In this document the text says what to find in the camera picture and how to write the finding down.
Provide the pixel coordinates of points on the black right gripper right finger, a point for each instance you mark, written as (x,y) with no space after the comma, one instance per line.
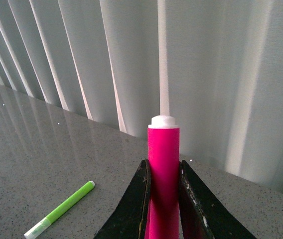
(202,215)

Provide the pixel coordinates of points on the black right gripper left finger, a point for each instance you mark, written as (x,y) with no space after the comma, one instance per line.
(129,219)

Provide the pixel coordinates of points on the pink marker pen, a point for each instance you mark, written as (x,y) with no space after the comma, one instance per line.
(163,156)

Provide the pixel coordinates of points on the green marker pen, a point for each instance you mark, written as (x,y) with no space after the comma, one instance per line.
(54,215)

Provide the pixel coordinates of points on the white pleated curtain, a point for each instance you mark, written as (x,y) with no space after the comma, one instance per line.
(214,65)

